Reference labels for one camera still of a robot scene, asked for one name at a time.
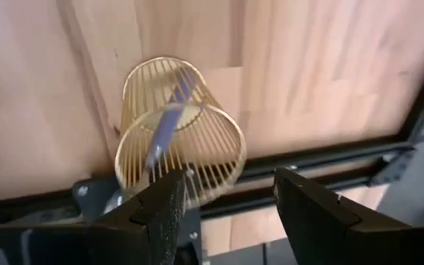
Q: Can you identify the gold wire utensil holder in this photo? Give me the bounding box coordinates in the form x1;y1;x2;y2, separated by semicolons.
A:
113;55;248;208

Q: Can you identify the spoon with lavender handle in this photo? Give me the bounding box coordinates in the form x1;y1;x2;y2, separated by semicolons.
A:
144;71;200;171

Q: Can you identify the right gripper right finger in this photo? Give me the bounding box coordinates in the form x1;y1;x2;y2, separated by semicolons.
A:
273;166;424;265

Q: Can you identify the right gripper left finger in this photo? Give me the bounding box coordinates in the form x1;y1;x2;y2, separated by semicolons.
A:
0;169;188;265

